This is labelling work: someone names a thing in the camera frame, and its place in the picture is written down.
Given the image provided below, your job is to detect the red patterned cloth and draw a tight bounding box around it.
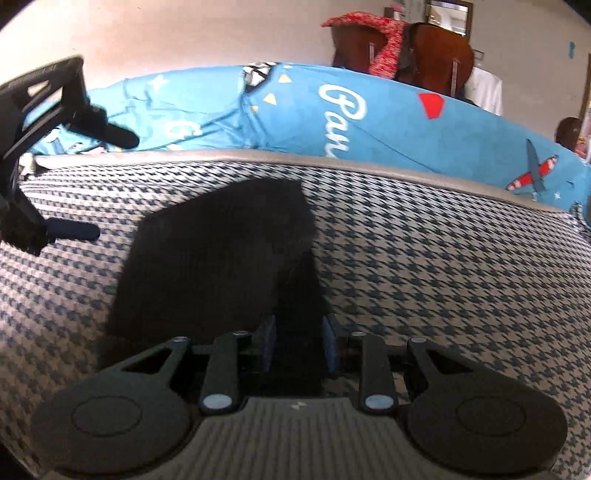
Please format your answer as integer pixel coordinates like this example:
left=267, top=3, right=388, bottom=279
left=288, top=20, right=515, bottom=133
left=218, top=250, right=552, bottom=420
left=322, top=11, right=409, bottom=80

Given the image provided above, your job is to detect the houndstooth mattress cover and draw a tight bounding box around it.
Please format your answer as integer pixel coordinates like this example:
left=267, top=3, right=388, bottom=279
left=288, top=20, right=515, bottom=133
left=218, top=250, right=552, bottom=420
left=1, top=152, right=590, bottom=479

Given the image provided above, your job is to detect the white cloth on chair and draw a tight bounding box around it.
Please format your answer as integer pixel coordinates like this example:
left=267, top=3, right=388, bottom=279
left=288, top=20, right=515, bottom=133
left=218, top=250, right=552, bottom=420
left=465, top=67, right=503, bottom=116

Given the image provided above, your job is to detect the black garment red print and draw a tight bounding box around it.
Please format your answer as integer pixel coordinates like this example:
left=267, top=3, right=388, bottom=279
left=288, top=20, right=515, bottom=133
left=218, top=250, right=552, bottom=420
left=98, top=178, right=327, bottom=396

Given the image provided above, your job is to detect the blue cartoon print bedsheet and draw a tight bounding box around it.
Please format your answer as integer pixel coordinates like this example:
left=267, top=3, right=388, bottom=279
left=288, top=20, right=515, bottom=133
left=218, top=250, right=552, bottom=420
left=89, top=62, right=590, bottom=210

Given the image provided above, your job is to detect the brown wooden chair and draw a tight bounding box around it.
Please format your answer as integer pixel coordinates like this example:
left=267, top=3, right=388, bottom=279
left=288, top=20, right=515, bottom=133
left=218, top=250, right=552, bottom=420
left=331, top=21, right=477, bottom=100

